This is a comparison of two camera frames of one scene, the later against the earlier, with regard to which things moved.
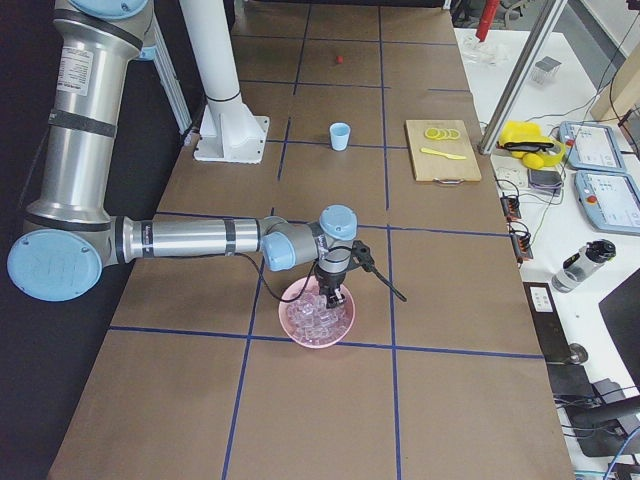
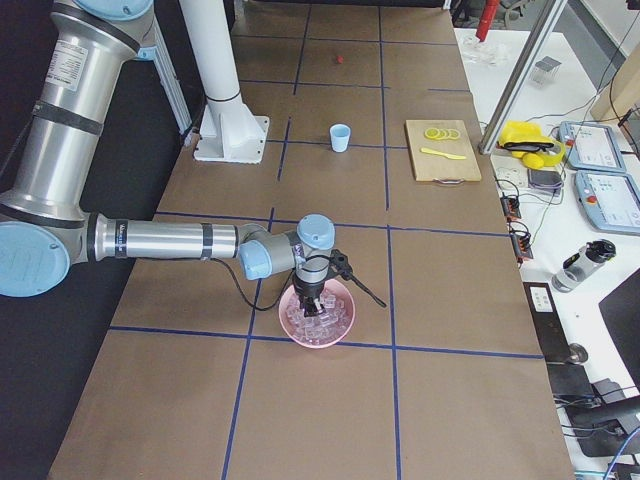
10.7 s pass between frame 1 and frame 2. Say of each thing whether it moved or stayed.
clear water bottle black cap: stayed
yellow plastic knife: stayed
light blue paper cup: stayed
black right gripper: moved
